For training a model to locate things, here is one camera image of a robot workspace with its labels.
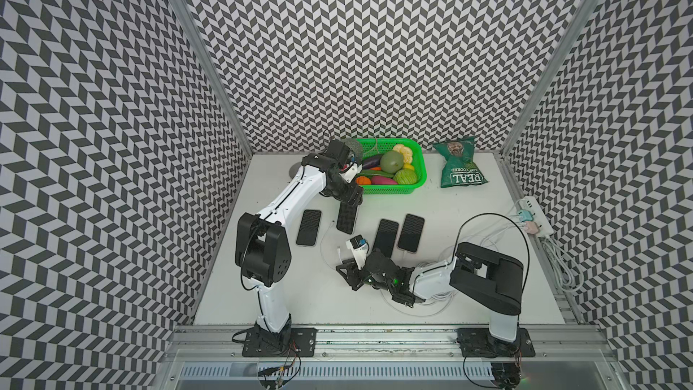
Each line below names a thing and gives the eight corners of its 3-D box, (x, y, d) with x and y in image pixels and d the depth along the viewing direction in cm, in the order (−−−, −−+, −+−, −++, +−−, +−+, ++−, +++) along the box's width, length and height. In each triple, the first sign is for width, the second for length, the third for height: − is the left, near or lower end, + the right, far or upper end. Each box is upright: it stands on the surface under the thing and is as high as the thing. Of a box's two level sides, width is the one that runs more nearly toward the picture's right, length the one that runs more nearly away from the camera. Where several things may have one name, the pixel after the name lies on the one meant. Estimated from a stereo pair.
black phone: (296, 244, 94) (295, 241, 92) (304, 211, 102) (303, 208, 101) (315, 245, 94) (314, 243, 92) (321, 213, 102) (321, 210, 101)
